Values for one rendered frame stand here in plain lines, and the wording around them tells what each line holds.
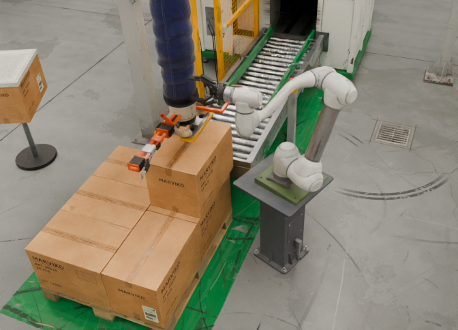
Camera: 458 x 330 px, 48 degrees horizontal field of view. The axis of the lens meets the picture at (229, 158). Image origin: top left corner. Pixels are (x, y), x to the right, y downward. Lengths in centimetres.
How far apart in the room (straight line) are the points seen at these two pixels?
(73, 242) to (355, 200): 234
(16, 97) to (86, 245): 162
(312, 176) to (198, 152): 81
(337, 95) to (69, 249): 199
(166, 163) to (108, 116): 241
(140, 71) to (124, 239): 186
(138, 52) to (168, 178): 164
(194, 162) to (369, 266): 157
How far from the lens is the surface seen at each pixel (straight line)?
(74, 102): 613
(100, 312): 381
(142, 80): 488
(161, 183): 351
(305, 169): 320
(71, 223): 376
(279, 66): 533
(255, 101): 277
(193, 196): 345
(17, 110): 474
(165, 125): 323
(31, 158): 537
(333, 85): 301
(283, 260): 390
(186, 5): 300
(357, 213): 443
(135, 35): 467
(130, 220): 366
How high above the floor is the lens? 309
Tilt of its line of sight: 39 degrees down
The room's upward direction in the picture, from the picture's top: 3 degrees counter-clockwise
